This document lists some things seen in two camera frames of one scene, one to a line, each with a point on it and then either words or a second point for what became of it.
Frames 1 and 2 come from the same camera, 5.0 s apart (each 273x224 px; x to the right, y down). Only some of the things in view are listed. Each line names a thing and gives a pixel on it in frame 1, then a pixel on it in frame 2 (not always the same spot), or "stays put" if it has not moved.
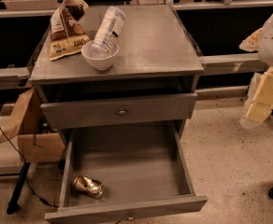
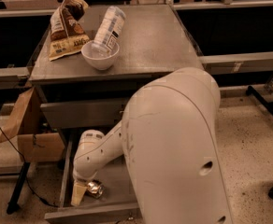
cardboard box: (39, 140) stays put
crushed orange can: (92, 187) stays put
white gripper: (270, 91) to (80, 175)
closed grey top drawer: (119, 109) stays put
